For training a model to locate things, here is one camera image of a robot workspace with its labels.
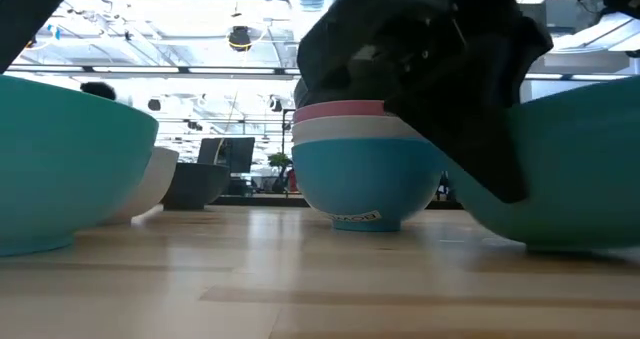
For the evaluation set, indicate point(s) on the overhead light bar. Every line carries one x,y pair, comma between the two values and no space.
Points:
135,70

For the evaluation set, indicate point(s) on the white bowl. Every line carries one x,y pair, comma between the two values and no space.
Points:
159,179
350,128

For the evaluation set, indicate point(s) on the blue bowl with label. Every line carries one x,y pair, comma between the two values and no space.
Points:
365,179

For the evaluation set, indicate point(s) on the teal bowl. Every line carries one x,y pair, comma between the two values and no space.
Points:
575,179
65,169

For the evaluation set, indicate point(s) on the black round ceiling device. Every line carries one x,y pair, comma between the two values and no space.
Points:
240,38

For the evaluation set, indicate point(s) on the black aluminium table frame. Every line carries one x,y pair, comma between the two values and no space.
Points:
260,200

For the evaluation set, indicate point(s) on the person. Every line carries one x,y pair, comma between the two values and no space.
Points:
97,90

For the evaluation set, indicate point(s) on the black metal workstation frame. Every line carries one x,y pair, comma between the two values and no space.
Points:
283,129

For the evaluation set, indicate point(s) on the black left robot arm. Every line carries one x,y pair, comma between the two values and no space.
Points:
30,9

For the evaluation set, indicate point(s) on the green potted plant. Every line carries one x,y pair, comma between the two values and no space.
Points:
279,161

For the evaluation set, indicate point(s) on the pink bowl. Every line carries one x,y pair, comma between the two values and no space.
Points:
335,111

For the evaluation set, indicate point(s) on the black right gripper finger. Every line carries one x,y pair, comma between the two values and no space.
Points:
465,139

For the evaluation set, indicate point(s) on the black computer monitor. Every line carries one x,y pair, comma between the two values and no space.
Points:
230,154

